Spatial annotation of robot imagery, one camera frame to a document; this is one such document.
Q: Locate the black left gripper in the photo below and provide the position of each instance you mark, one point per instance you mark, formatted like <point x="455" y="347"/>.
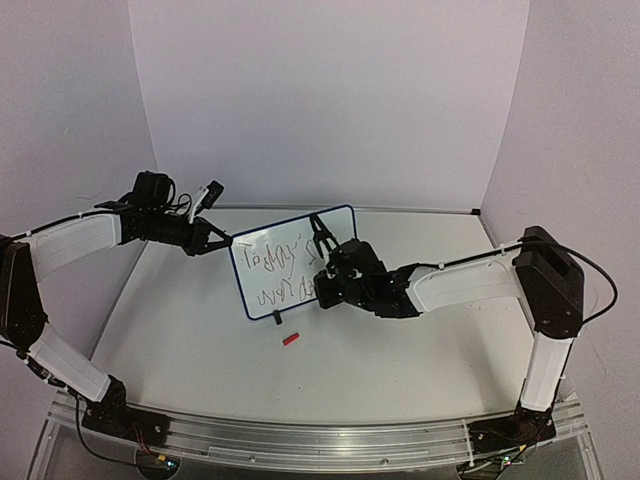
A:
<point x="198" y="243"/>

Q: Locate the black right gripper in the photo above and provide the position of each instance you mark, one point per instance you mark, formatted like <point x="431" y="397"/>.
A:
<point x="331" y="252"/>

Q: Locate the red marker cap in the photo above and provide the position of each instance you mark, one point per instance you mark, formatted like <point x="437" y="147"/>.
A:
<point x="290" y="339"/>

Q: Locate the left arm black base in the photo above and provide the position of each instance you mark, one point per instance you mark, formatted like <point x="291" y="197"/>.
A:
<point x="113" y="416"/>

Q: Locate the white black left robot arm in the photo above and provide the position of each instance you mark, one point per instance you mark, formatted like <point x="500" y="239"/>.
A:
<point x="50" y="307"/>

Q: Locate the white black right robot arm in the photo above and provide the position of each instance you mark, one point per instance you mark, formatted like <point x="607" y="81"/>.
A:
<point x="542" y="276"/>

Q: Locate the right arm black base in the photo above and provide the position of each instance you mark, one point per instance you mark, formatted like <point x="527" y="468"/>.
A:
<point x="522" y="427"/>

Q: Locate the blue-framed whiteboard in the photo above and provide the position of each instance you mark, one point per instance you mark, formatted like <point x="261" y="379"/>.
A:
<point x="275" y="265"/>

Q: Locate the rear aluminium table trim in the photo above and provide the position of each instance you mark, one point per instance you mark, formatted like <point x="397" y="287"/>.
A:
<point x="471" y="212"/>

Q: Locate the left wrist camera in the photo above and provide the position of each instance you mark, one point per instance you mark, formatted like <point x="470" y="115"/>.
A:
<point x="205" y="199"/>

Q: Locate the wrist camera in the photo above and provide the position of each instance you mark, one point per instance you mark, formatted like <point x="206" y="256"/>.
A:
<point x="205" y="199"/>
<point x="323" y="239"/>

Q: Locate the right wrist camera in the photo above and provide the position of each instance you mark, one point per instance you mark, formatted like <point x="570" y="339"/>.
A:
<point x="323" y="239"/>

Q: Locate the aluminium front rail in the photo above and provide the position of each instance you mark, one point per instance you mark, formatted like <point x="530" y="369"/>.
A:
<point x="365" y="448"/>

